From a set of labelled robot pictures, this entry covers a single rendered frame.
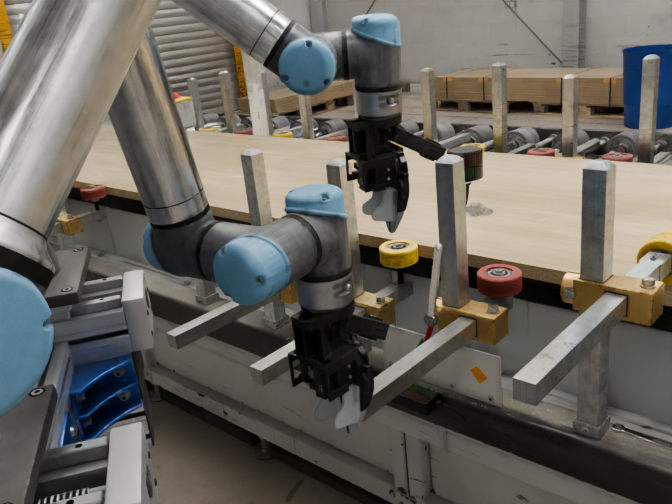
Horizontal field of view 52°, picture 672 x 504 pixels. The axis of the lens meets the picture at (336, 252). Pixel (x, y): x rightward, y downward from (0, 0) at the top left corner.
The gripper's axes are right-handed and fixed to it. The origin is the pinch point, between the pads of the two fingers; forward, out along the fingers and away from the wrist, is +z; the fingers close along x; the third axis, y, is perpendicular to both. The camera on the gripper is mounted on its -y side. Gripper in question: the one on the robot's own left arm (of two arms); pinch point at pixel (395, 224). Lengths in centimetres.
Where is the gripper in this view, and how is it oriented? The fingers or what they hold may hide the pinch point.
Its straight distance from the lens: 121.2
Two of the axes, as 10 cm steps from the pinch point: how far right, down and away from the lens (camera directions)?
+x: 4.2, 3.6, -8.3
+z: 0.7, 9.0, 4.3
